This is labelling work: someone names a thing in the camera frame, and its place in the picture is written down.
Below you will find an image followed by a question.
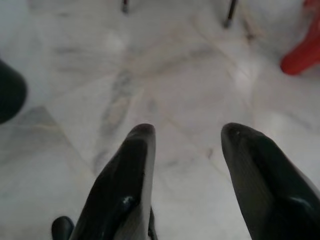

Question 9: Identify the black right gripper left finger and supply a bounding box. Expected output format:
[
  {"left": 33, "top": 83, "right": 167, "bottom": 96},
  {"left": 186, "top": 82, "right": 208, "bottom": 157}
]
[{"left": 68, "top": 123, "right": 157, "bottom": 240}]

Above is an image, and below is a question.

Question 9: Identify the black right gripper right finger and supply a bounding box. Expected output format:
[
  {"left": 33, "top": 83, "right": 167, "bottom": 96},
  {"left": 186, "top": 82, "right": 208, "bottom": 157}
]
[{"left": 220, "top": 122, "right": 320, "bottom": 240}]

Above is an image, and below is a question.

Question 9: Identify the dark round rubbish bin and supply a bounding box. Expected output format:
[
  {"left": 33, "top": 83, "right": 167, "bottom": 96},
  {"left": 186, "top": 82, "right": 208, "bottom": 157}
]
[{"left": 0, "top": 59, "right": 28, "bottom": 125}]

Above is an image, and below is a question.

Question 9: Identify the black robot foot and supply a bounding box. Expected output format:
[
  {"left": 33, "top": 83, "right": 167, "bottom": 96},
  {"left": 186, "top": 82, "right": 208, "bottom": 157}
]
[{"left": 51, "top": 216, "right": 75, "bottom": 240}]

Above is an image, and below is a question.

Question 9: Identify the red plastic stool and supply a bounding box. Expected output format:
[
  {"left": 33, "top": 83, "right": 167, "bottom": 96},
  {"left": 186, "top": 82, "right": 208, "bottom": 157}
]
[{"left": 279, "top": 0, "right": 320, "bottom": 77}]

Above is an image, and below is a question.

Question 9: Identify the black chair leg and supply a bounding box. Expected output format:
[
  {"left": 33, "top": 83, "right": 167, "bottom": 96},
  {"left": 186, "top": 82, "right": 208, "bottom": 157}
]
[{"left": 223, "top": 0, "right": 238, "bottom": 28}]

